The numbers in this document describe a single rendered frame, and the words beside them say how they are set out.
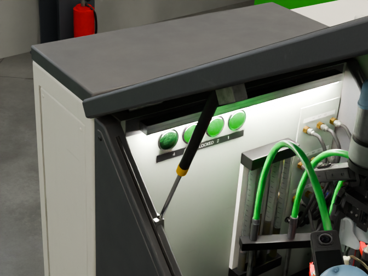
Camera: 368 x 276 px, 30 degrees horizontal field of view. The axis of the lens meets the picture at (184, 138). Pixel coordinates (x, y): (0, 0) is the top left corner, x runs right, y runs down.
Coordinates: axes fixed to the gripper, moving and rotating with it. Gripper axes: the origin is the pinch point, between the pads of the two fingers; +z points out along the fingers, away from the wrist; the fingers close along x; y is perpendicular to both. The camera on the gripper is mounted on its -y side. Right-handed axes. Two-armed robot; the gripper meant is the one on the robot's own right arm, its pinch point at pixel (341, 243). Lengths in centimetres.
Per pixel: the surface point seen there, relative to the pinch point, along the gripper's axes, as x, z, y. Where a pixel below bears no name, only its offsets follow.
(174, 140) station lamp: -18.9, -13.0, -31.4
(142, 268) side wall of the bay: -34.9, 3.5, -17.4
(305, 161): -8.1, -18.3, -5.4
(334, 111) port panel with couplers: 29.2, -7.5, -31.9
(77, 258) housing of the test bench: -35, 20, -45
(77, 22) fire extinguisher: 123, 87, -353
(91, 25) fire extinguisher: 133, 90, -349
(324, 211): -11.8, -14.3, 3.9
